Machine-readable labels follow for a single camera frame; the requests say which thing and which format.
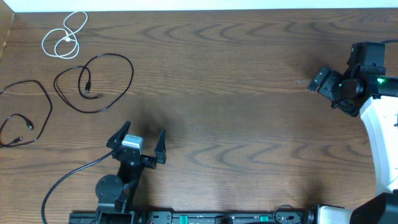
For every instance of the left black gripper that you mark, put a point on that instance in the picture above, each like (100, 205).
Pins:
(160, 156)

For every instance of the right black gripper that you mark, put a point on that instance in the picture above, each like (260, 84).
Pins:
(326, 88)

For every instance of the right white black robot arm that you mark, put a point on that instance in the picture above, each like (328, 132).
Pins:
(366, 91)

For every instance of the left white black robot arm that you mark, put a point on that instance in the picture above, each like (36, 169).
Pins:
(115, 192)

